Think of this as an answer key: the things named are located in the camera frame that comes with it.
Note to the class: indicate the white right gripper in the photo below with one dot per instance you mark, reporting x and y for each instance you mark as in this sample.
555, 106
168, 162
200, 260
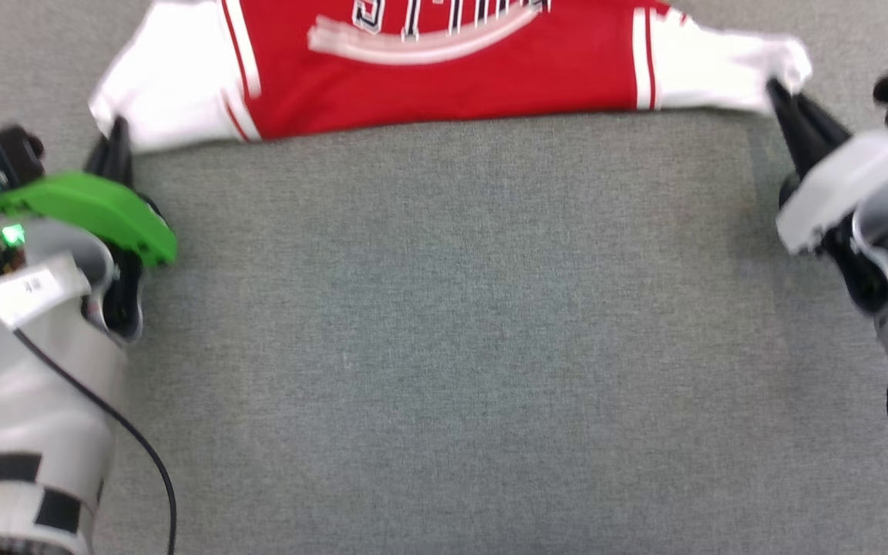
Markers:
852, 185

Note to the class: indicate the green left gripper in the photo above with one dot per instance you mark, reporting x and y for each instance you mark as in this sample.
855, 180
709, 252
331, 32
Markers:
97, 204

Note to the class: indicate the red and white jersey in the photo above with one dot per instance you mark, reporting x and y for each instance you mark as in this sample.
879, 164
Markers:
444, 69

